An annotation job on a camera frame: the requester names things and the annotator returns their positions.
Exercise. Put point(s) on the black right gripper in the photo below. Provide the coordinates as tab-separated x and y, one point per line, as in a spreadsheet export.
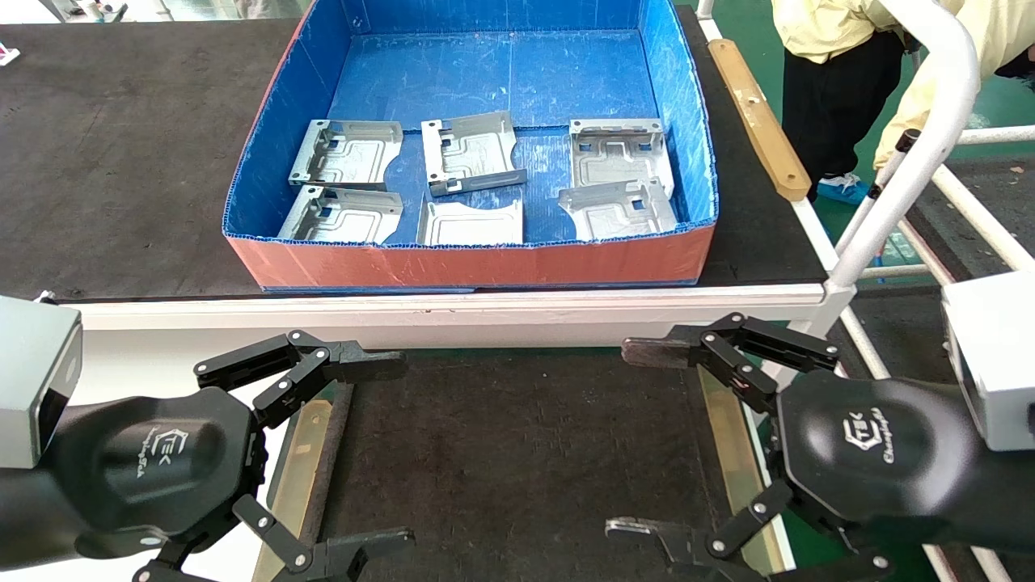
873	453

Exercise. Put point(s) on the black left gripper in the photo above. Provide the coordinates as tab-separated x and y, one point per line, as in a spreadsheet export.
154	461

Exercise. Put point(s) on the stamped silver metal bracket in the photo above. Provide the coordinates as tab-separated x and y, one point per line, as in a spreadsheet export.
469	226
618	158
356	153
348	218
477	153
618	214

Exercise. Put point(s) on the blue box with orange side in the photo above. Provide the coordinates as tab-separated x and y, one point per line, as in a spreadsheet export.
501	73

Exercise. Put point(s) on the long tan wooden strip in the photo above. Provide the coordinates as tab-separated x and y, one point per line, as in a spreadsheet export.
295	469
760	121
724	436

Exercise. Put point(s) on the small black work mat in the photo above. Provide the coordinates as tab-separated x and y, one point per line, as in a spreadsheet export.
517	453

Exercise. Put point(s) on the blue shoe cover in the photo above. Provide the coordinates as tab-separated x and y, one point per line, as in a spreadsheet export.
841	190

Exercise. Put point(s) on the large black table mat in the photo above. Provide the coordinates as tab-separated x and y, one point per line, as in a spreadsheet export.
121	162

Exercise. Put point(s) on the white pole with black cap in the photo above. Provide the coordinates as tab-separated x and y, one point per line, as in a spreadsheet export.
910	139

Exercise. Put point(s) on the person in yellow jacket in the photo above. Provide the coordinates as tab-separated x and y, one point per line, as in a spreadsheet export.
833	89

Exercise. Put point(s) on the small pink white item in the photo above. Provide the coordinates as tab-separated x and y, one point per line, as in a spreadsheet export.
6	56

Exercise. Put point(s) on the white table edge rail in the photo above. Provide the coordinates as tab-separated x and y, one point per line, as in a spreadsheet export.
485	311

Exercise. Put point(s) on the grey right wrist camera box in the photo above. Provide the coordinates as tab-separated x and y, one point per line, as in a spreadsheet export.
999	364

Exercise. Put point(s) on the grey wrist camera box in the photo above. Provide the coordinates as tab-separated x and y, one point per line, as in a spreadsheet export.
32	372
999	364

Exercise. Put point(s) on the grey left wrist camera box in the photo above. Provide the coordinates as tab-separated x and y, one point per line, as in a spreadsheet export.
32	372

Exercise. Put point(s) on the white tube frame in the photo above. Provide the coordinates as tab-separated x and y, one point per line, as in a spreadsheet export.
938	121

